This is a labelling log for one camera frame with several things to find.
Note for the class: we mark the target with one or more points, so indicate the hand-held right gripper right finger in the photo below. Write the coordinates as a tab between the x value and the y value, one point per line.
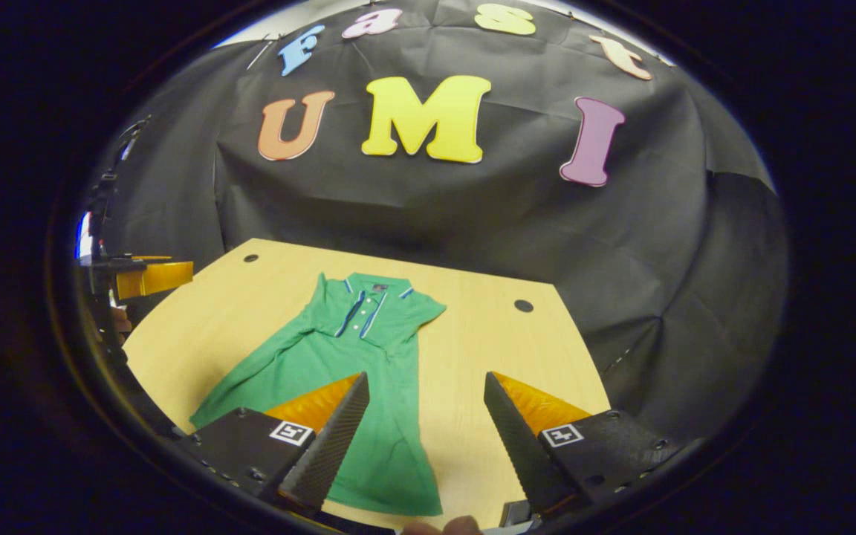
521	449

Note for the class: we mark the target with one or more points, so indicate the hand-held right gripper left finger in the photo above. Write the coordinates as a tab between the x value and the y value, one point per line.
331	449

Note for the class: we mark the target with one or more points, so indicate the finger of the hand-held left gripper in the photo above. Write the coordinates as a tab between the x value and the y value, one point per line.
157	279
112	261

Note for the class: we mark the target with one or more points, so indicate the green T-shirt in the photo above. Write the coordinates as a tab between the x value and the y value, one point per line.
368	357

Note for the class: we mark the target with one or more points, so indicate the computer monitor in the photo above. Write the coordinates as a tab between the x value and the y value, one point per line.
84	238

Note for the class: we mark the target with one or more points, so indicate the black backdrop cloth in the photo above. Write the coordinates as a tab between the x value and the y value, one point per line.
472	215

